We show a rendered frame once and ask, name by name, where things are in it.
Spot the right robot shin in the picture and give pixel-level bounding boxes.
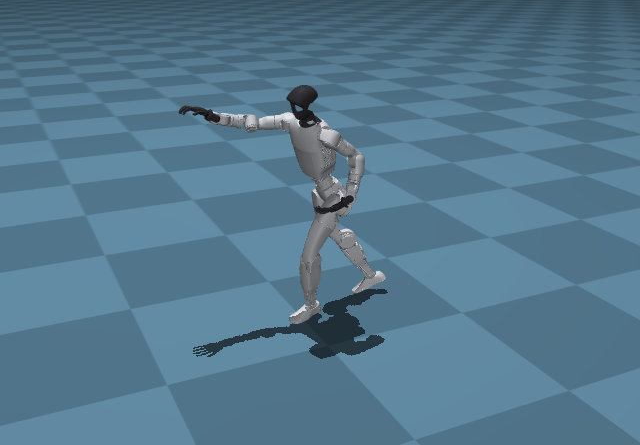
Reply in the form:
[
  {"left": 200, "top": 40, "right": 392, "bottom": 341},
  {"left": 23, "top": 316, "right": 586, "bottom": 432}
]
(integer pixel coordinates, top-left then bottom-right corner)
[{"left": 336, "top": 229, "right": 374, "bottom": 279}]

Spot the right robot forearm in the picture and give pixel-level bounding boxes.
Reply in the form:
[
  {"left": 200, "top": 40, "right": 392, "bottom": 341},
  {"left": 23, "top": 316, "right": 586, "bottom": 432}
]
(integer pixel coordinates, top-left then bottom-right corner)
[{"left": 209, "top": 111, "right": 256, "bottom": 128}]

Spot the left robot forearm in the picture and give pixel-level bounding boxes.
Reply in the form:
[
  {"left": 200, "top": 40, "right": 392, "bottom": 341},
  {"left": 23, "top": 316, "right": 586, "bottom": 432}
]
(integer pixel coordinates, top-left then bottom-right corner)
[{"left": 344, "top": 155, "right": 365, "bottom": 205}]

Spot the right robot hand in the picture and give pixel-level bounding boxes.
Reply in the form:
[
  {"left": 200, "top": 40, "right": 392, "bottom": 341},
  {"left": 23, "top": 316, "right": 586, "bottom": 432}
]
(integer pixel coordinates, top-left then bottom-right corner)
[{"left": 179, "top": 106, "right": 220, "bottom": 123}]

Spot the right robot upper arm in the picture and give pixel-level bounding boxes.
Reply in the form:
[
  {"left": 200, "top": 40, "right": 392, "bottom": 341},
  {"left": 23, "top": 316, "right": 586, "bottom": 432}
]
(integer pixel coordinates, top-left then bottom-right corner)
[{"left": 244, "top": 112, "right": 295, "bottom": 132}]

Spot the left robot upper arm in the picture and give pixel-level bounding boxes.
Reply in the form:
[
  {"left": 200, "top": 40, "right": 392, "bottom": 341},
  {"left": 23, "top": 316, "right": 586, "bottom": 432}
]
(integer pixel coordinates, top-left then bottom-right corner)
[{"left": 318, "top": 129, "right": 364, "bottom": 168}]

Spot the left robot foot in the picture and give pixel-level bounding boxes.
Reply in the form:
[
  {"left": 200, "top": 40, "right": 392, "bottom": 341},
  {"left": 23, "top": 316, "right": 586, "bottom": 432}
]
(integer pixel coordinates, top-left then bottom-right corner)
[{"left": 289, "top": 300, "right": 321, "bottom": 324}]

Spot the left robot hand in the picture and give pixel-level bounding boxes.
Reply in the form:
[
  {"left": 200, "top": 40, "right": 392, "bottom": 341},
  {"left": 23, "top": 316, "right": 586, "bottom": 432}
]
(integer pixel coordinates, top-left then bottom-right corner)
[{"left": 314, "top": 195, "right": 354, "bottom": 214}]

